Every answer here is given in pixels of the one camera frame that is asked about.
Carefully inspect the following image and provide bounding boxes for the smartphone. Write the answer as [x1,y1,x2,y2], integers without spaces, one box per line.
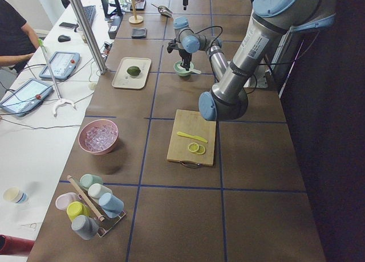
[59,22,76,29]

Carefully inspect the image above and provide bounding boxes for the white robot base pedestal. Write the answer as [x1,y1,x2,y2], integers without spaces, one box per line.
[244,65,270,89]

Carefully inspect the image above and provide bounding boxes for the red object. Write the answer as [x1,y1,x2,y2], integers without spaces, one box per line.
[1,235,35,256]

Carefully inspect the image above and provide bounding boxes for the white spoon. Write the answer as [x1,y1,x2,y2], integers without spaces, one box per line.
[177,64,201,75]

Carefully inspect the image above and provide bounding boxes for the green cup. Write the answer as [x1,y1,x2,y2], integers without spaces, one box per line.
[79,174,103,190]

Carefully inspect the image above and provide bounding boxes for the lemon slice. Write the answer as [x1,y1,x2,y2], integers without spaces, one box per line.
[188,142,200,153]
[196,145,206,155]

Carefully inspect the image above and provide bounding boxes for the upper lemon slice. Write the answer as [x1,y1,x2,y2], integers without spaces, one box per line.
[188,142,200,153]

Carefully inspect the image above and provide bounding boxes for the near teach pendant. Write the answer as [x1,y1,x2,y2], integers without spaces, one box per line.
[1,79,54,117]

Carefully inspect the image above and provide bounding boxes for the power strip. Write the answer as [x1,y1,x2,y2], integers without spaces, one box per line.
[101,42,112,59]

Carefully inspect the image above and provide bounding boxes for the pink cup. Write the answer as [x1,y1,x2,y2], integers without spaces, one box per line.
[55,192,79,211]

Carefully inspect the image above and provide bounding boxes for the paper cup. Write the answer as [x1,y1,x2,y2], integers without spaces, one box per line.
[3,187,28,204]

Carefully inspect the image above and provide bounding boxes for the wooden mug tree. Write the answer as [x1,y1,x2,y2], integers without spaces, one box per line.
[128,0,144,24]

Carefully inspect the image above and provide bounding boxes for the light green bowl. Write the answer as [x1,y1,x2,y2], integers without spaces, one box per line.
[173,61,194,77]

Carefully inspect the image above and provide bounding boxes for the blue cup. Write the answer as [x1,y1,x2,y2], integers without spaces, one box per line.
[99,193,124,218]

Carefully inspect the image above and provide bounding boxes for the white rabbit tray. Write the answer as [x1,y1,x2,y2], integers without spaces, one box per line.
[111,57,152,89]

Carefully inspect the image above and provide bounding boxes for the grey folded cloth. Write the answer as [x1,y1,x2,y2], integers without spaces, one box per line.
[131,28,147,39]

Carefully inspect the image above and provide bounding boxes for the black box with label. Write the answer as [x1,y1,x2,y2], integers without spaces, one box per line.
[108,16,123,39]

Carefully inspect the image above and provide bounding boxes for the black computer mouse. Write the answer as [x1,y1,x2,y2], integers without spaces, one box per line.
[58,35,71,43]

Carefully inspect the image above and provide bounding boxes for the person in black shirt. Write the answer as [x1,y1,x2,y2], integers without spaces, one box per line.
[1,0,39,73]

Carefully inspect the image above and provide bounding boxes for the reacher grabber tool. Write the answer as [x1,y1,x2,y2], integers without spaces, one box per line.
[38,38,76,117]

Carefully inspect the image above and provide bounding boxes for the pink bowl with ice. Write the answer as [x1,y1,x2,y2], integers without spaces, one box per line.
[78,119,119,155]

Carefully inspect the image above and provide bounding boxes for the cup rack with wooden bar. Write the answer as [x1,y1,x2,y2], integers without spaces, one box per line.
[67,175,127,238]

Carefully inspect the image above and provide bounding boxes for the bamboo cutting board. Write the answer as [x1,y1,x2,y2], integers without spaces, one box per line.
[167,109,216,166]

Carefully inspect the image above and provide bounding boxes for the black keyboard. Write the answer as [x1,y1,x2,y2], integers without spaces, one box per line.
[83,5,96,26]

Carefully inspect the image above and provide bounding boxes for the grey cup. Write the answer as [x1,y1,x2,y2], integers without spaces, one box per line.
[71,215,99,240]

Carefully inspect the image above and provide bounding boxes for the yellow plastic knife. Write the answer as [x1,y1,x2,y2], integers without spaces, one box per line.
[177,131,208,144]

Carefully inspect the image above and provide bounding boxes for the green avocado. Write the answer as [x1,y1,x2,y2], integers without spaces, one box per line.
[127,65,141,76]

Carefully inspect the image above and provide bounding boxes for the aluminium frame post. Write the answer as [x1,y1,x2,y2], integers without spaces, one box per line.
[69,0,107,75]

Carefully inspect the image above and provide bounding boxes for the white cup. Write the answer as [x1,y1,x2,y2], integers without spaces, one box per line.
[88,183,112,203]

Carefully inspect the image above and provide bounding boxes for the yellow cup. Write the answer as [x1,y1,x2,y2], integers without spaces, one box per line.
[66,201,91,222]

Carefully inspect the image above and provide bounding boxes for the lower lemon slice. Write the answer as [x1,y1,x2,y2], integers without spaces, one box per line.
[196,145,206,155]

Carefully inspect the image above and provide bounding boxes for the teach pendant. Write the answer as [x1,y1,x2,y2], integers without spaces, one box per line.
[1,79,54,117]
[46,51,80,81]

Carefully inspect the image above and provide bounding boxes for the far teach pendant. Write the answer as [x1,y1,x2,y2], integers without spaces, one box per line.
[46,51,80,81]

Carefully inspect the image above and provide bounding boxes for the metal scoop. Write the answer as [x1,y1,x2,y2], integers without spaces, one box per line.
[151,3,173,18]

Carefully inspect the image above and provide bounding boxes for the black monitor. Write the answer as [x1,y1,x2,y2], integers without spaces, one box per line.
[101,0,123,20]

